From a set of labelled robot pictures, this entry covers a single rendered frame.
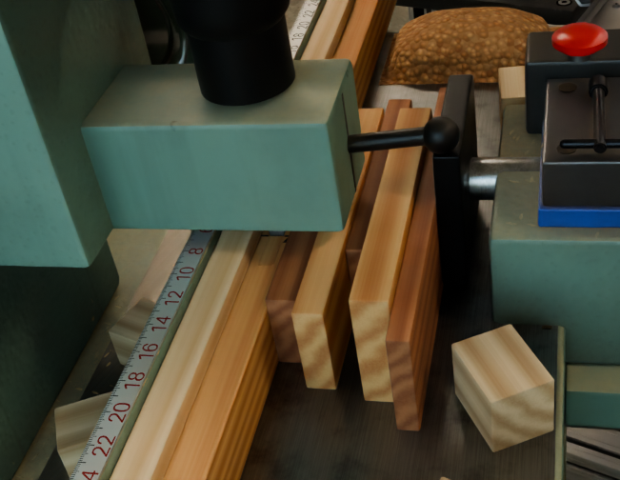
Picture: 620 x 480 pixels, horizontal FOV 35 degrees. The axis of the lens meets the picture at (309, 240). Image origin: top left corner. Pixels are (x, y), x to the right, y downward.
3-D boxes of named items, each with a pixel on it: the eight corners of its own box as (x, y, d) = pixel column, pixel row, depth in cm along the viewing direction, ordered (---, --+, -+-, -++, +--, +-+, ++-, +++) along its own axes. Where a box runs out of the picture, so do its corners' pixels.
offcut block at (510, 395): (454, 393, 51) (450, 343, 49) (512, 372, 51) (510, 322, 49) (492, 453, 47) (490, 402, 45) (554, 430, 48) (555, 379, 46)
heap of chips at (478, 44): (559, 81, 74) (559, 36, 72) (378, 85, 78) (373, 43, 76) (561, 28, 81) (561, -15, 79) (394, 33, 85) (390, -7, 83)
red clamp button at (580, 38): (608, 59, 53) (609, 42, 52) (550, 61, 54) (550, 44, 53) (607, 33, 55) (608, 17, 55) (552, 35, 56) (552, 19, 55)
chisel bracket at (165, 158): (349, 256, 53) (328, 122, 48) (113, 251, 57) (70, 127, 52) (370, 179, 59) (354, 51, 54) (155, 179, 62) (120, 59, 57)
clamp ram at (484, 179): (574, 290, 55) (577, 155, 50) (442, 286, 57) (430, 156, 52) (574, 196, 62) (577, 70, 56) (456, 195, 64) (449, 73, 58)
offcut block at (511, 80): (552, 143, 68) (552, 94, 66) (502, 147, 68) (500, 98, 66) (547, 110, 71) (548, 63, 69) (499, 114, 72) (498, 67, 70)
